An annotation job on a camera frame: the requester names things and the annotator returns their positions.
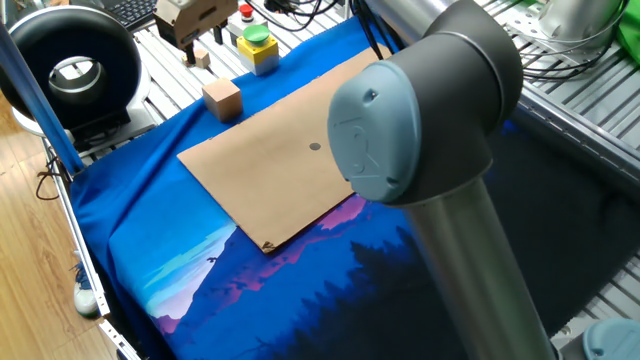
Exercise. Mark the silver metal gripper body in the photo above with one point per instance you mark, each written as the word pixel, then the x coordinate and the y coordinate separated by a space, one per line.
pixel 192 17

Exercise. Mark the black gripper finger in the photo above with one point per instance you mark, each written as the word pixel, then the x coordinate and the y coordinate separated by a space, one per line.
pixel 190 54
pixel 218 35

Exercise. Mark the large wooden cube block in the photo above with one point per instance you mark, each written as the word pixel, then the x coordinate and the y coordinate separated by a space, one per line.
pixel 222 100

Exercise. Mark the silver grey UR5 robot arm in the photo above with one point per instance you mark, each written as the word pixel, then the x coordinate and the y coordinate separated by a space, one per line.
pixel 450 100

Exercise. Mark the small wooden cube block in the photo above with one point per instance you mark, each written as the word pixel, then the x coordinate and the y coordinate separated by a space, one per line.
pixel 202 59

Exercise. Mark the grey box red push button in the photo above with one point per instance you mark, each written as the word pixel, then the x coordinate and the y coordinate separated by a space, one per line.
pixel 245 20

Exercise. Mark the yellow box green push button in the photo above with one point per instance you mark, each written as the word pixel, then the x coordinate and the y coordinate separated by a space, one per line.
pixel 257 52

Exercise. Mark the black keyboard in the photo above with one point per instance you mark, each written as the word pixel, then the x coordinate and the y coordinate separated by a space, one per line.
pixel 130 12

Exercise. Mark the brown cardboard sheet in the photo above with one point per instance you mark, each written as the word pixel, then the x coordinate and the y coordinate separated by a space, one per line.
pixel 270 165

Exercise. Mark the blue landscape print cloth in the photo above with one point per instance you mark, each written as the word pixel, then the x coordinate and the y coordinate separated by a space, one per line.
pixel 175 210

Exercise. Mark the blue slanted pole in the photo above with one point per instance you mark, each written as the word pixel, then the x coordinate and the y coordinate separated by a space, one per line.
pixel 40 100

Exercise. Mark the white blue sneaker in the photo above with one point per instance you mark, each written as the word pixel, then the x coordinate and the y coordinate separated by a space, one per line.
pixel 85 295

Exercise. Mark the silver metal cone base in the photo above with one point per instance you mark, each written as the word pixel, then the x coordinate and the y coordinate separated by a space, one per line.
pixel 580 20

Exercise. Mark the green fabric bag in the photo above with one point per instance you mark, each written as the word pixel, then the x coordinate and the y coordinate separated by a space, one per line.
pixel 630 30

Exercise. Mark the white table edge rail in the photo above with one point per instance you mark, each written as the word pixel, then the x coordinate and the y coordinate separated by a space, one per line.
pixel 80 250

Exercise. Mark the aluminium frame rail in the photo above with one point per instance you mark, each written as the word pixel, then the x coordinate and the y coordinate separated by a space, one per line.
pixel 575 135

